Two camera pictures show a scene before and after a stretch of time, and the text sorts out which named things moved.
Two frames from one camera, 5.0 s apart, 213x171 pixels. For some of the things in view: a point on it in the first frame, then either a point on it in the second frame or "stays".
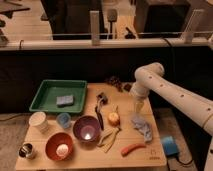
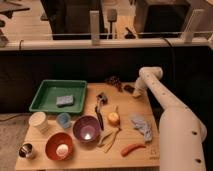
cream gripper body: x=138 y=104 → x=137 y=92
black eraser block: x=127 y=87 stays
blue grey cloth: x=143 y=127 stays
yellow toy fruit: x=114 y=119 stays
